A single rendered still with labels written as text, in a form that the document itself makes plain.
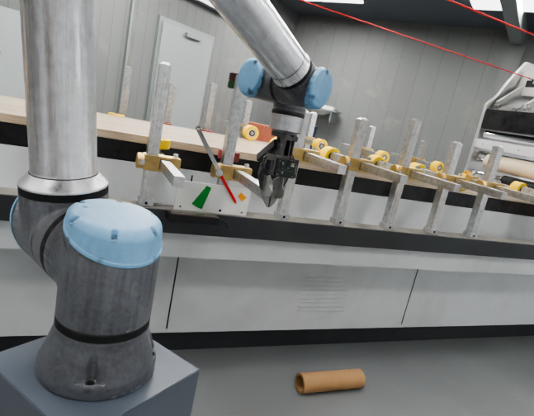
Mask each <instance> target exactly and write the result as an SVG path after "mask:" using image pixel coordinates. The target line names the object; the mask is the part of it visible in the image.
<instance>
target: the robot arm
mask: <svg viewBox="0 0 534 416"><path fill-rule="evenodd" d="M208 1H209V2H210V3H211V4H212V6H213V7H214V8H215V10H216V11H217V12H218V13H219V14H220V15H221V16H222V17H223V18H224V20H225V21H226V22H227V24H228V25H229V26H230V27H231V29H232V30H233V31H234V33H235V34H236V35H237V36H238V37H239V39H240V40H241V41H242V42H243V43H244V44H245V45H246V47H247V48H248V49H249V50H250V52H251V53H252V54H253V55H254V57H255V58H251V59H247V60H246V61H245V62H244V63H243V65H242V66H241V68H240V70H239V75H238V86H239V91H240V92H241V93H242V94H243V95H244V96H247V97H249V98H256V99H258V100H262V101H265V102H271V103H273V107H272V113H271V119H270V123H269V129H273V130H272V134H271V135H274V136H277V137H276V139H274V140H273V141H272V142H270V143H269V144H268V145H267V146H266V147H264V148H263V149H262V150H261V151H260V152H258V153H257V161H258V162H262V163H260V167H259V169H258V183H259V187H260V190H261V194H262V199H263V201H264V204H265V205H266V207H271V206H272V205H273V204H274V203H275V202H276V200H277V199H279V198H283V196H284V195H285V191H284V189H283V187H284V186H285V184H286V183H287V181H288V179H289V178H291V179H293V178H296V174H297V169H298V165H299V159H296V158H294V155H293V149H294V145H295V142H297V141H298V137H297V135H296V134H298V135H300V134H301V131H302V127H303V125H304V119H305V112H306V109H307V110H309V109H314V110H318V109H320V108H322V107H323V106H324V105H325V104H326V103H327V101H328V99H329V98H330V95H331V92H332V88H333V78H332V75H331V73H330V72H329V70H327V69H325V68H324V67H319V68H318V67H316V66H315V65H314V63H313V62H312V60H311V59H310V57H309V56H308V55H307V54H306V53H305V52H304V51H303V50H302V48H301V47H300V45H299V43H298V42H297V40H296V39H295V37H294V36H293V35H292V33H291V31H290V30H289V28H288V27H287V26H286V24H285V22H284V21H283V20H282V19H281V17H280V15H279V14H278V12H277V11H276V9H275V8H274V6H273V5H272V3H271V2H270V1H269V0H208ZM19 5H20V19H21V45H22V59H23V73H24V86H25V100H26V126H27V140H28V154H29V171H28V172H27V173H26V174H24V175H23V176H22V177H21V178H20V179H19V180H18V181H17V193H18V197H17V199H16V200H15V201H14V203H13V205H12V208H11V212H10V226H11V230H12V233H13V236H14V238H15V240H16V242H17V243H18V245H19V246H20V247H21V249H22V250H23V251H24V252H25V253H27V254H28V255H29V256H30V257H31V258H32V259H33V260H34V261H35V262H36V263H37V264H38V265H39V266H40V267H41V268H42V269H43V270H44V271H45V272H46V273H47V274H48V275H49V277H50V278H51V279H52V280H53V281H54V282H55V283H56V285H57V295H56V303H55V312H54V323H53V325H52V327H51V329H50V331H49V332H48V334H47V336H46V338H45V341H44V342H43V343H42V344H41V346H40V349H39V351H38V353H37V356H36V362H35V374H36V377H37V379H38V381H39V382H40V383H41V384H42V386H44V387H45V388H46V389H47V390H48V391H50V392H51V393H53V394H55V395H58V396H60V397H63V398H66V399H73V400H78V401H103V400H109V399H115V398H119V397H121V396H124V395H128V394H129V393H132V392H134V391H135V390H137V389H139V388H140V387H141V386H142V385H144V384H145V383H146V382H147V381H148V380H149V378H150V377H151V375H152V374H153V372H154V365H155V359H156V352H155V348H154V342H153V339H152V335H151V332H150V328H149V321H150V316H151V311H152V306H153V300H154V291H155V285H156V280H157V275H158V265H159V259H160V254H161V252H162V248H163V241H162V236H163V227H162V224H161V221H160V220H159V218H158V217H157V216H156V215H154V214H153V213H152V212H151V211H149V210H146V209H145V208H143V207H141V206H137V205H134V204H131V203H128V202H122V203H120V202H117V201H116V200H109V199H108V196H109V185H108V181H107V179H106V178H104V177H103V176H102V175H101V174H100V173H99V172H98V171H97V66H96V0H19ZM292 155H293V157H292ZM268 174H269V175H268ZM271 175H272V176H275V177H276V178H274V179H273V180H272V178H271ZM271 184H272V185H273V187H271Z"/></svg>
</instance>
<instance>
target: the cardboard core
mask: <svg viewBox="0 0 534 416"><path fill-rule="evenodd" d="M365 383H366V378H365V375H364V372H363V371H362V370H361V369H347V370H335V371H312V372H300V373H297V374H296V376H295V387H296V389H297V391H298V393H299V394H307V393H315V392H325V391H334V390H350V389H359V388H363V387H364V385H365Z"/></svg>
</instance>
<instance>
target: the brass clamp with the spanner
mask: <svg viewBox="0 0 534 416"><path fill-rule="evenodd" d="M218 166H219V168H221V169H222V170H223V171H224V174H223V177H224V179H225V180H229V181H235V182H237V181H236V180H235V179H234V170H240V171H244V172H245V173H247V174H248V175H250V176H252V171H253V170H252V169H251V168H245V167H244V166H240V165H234V164H233V166H229V165H223V164H222V163H218ZM215 170H216V169H215V166H214V164H212V165H211V168H210V175H211V176H212V177H217V178H219V179H221V178H220V177H218V176H217V175H216V174H215Z"/></svg>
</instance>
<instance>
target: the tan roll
mask: <svg viewBox="0 0 534 416"><path fill-rule="evenodd" d="M488 160H489V154H488V155H486V156H485V157H484V158H479V157H477V158H476V161H478V162H482V163H483V167H484V168H486V165H487V162H488ZM497 172H500V173H507V174H510V175H513V176H517V177H523V178H527V179H531V180H534V163H531V162H527V161H522V160H518V159H514V158H506V157H502V158H501V160H500V163H499V167H498V170H497Z"/></svg>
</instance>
